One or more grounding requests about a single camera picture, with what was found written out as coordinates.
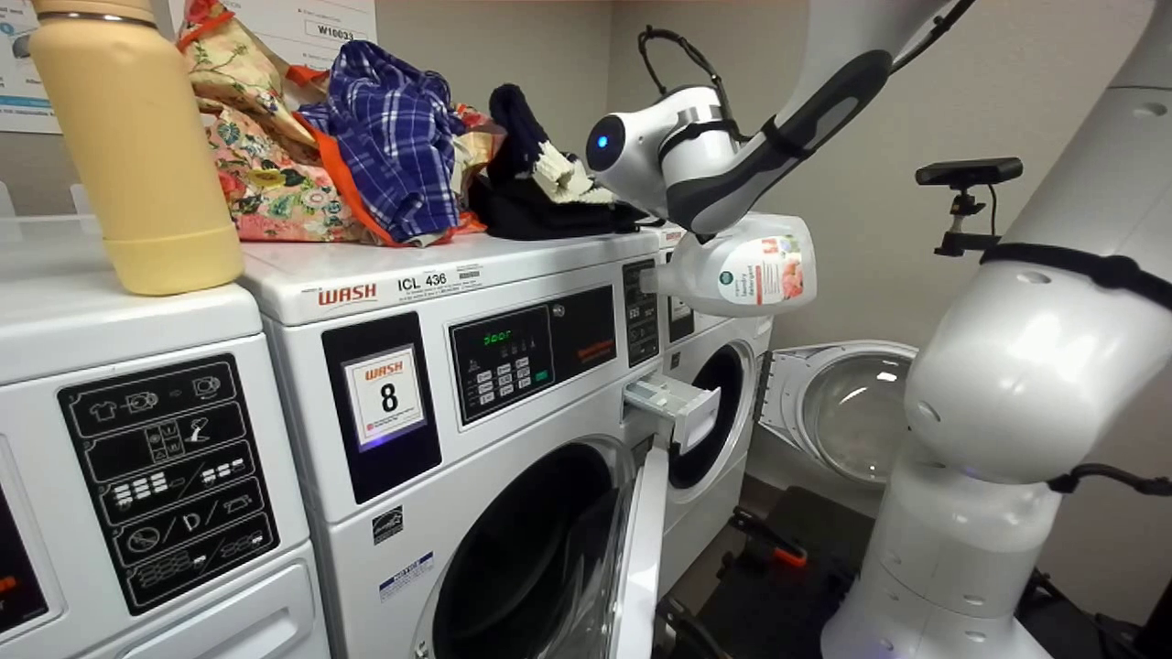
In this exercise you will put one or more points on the translucent laundry detergent bottle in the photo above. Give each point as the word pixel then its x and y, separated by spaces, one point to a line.
pixel 753 270

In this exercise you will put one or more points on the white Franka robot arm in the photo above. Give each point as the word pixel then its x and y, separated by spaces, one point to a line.
pixel 1039 369

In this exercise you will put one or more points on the white soap dispenser drawer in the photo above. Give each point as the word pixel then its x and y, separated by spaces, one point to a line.
pixel 672 408

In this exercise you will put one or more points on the white washing machine small display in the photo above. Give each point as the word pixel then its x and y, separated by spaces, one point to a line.
pixel 721 416

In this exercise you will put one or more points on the white washing machine number eight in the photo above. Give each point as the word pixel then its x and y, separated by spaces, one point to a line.
pixel 369 514

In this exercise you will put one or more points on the black cloth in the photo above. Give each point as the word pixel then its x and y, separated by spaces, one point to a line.
pixel 524 208

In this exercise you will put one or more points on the cream cloth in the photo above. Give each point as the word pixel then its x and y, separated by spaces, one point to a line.
pixel 565 178

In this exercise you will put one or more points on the open glass washer door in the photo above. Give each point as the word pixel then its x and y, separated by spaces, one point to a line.
pixel 643 552

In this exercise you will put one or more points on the open round washer door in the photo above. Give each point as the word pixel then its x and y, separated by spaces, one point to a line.
pixel 843 416

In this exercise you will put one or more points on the blue plaid cloth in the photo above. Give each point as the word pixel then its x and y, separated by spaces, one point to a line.
pixel 389 132

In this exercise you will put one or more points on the black floor platform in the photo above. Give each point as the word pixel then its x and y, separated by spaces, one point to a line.
pixel 783 609

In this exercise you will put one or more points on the floral patterned bag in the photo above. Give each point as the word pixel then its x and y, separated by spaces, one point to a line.
pixel 263 186

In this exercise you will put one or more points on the white washer with icon panel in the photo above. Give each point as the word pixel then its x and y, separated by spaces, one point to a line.
pixel 149 489

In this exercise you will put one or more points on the yellow detergent bottle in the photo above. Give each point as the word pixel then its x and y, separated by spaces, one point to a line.
pixel 135 158

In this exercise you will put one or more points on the white wall paper sign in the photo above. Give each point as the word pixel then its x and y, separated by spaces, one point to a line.
pixel 323 21

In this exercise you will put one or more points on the black camera on stand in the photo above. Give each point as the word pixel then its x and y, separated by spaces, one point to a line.
pixel 973 173

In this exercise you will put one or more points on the wall poster with blue print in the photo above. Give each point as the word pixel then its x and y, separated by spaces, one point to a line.
pixel 20 60

